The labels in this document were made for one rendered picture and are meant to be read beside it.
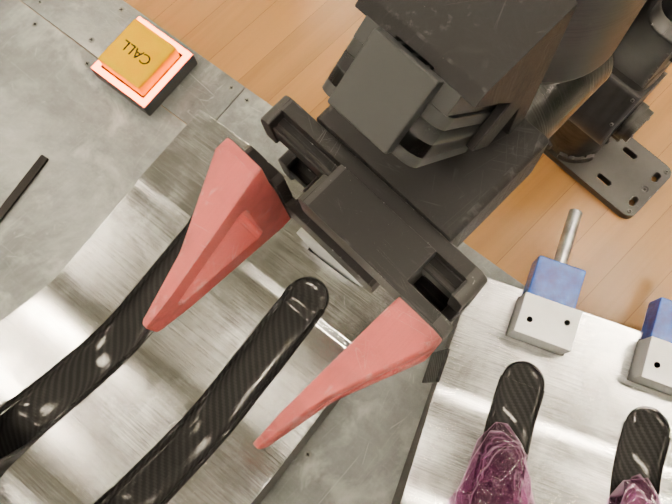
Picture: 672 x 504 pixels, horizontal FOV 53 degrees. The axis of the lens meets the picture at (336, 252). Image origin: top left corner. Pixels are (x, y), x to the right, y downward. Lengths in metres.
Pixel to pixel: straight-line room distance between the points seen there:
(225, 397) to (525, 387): 0.26
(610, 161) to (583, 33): 0.52
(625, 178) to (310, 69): 0.35
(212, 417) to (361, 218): 0.38
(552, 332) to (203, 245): 0.40
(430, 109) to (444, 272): 0.08
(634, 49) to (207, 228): 0.19
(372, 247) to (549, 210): 0.49
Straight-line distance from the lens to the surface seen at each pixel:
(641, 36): 0.30
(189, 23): 0.81
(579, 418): 0.62
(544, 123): 0.27
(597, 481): 0.62
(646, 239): 0.73
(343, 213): 0.23
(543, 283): 0.61
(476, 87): 0.17
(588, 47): 0.23
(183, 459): 0.58
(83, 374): 0.61
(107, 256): 0.63
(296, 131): 0.25
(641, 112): 0.62
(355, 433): 0.65
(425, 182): 0.24
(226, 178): 0.25
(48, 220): 0.76
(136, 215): 0.63
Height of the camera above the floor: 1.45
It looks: 75 degrees down
